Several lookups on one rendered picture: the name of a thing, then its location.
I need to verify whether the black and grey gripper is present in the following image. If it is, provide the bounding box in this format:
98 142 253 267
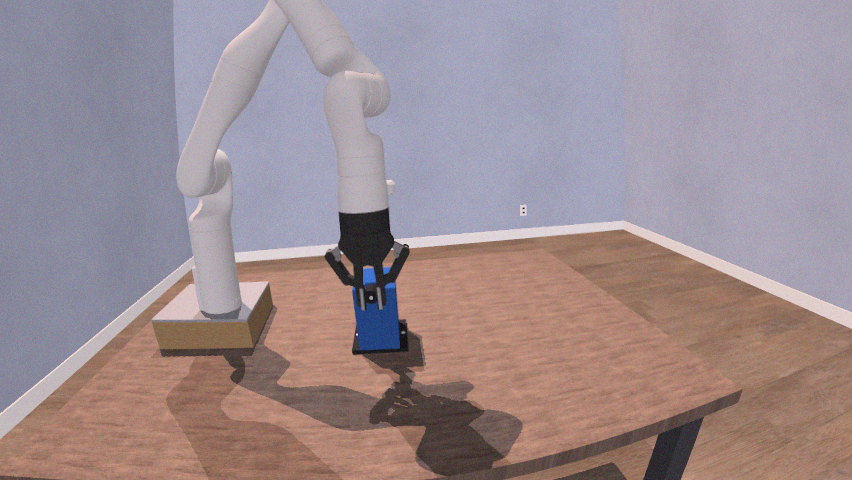
325 207 410 311

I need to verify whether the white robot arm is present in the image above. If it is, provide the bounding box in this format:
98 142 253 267
176 0 395 314

